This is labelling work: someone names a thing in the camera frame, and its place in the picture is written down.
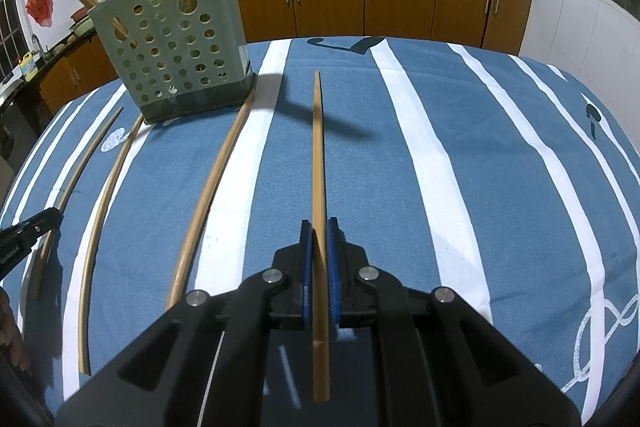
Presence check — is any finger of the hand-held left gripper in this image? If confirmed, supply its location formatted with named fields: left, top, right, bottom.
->
left=22, top=206, right=64, bottom=241

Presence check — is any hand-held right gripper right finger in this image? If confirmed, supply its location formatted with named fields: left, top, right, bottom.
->
left=327, top=217, right=583, bottom=427

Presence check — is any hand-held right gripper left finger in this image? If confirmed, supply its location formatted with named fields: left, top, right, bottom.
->
left=54, top=219, right=315, bottom=427

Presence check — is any person's left hand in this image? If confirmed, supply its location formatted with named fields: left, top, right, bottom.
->
left=0, top=289, right=31, bottom=375

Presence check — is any blue white striped tablecloth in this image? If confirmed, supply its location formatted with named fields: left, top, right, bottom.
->
left=0, top=38, right=640, bottom=427

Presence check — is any yellow detergent bottle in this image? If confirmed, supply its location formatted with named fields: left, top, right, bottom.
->
left=17, top=52, right=38, bottom=82

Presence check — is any red plastic bag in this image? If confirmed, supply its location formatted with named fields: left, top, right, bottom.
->
left=26, top=0, right=53, bottom=28

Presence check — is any row of wooden base cabinets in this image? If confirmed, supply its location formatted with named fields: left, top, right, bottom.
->
left=37, top=0, right=533, bottom=115

